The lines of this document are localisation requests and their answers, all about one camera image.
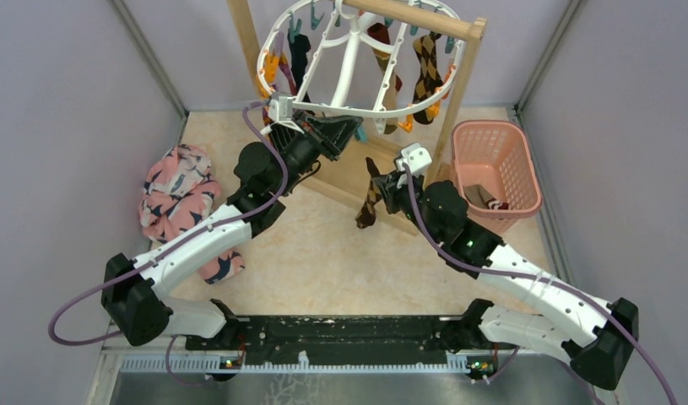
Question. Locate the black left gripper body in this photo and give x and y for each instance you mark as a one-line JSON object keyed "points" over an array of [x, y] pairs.
{"points": [[312, 129]]}

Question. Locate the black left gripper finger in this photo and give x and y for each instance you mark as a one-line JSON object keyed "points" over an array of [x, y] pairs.
{"points": [[333, 144], [344, 123]]}

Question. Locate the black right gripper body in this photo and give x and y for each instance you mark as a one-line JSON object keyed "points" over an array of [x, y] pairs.
{"points": [[398, 198]]}

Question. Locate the white plastic sock hanger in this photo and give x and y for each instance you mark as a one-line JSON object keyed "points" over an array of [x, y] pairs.
{"points": [[336, 38]]}

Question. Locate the brown argyle sock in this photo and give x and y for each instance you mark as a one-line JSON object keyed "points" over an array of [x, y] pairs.
{"points": [[367, 215], [429, 78]]}

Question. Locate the dark sock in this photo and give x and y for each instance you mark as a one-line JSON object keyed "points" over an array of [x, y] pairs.
{"points": [[479, 197]]}

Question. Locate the maroon purple striped sock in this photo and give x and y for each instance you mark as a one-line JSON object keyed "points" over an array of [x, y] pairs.
{"points": [[284, 68]]}

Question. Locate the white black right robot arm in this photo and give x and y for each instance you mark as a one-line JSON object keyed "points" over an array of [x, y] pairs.
{"points": [[593, 336]]}

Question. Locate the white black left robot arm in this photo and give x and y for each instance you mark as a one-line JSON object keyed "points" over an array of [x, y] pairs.
{"points": [[137, 292]]}

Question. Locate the wooden hanger stand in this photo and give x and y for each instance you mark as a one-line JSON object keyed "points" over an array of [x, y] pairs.
{"points": [[346, 180]]}

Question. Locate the orange clothespin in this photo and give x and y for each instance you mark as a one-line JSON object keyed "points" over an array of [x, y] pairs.
{"points": [[267, 67], [430, 112]]}

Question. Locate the black white striped sock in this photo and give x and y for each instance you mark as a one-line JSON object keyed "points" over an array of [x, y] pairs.
{"points": [[299, 48]]}

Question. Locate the pink laundry basket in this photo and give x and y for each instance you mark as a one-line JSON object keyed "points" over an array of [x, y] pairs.
{"points": [[495, 154]]}

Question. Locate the pink navy patterned cloth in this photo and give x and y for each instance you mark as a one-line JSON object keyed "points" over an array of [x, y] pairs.
{"points": [[179, 192]]}

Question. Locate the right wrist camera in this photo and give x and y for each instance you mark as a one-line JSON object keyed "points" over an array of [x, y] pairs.
{"points": [[414, 157]]}

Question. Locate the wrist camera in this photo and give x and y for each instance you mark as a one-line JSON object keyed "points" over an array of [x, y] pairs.
{"points": [[280, 109], [414, 157]]}

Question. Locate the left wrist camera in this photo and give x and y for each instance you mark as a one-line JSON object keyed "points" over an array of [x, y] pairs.
{"points": [[280, 109]]}

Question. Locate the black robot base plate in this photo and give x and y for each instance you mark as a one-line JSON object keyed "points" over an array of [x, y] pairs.
{"points": [[346, 340]]}

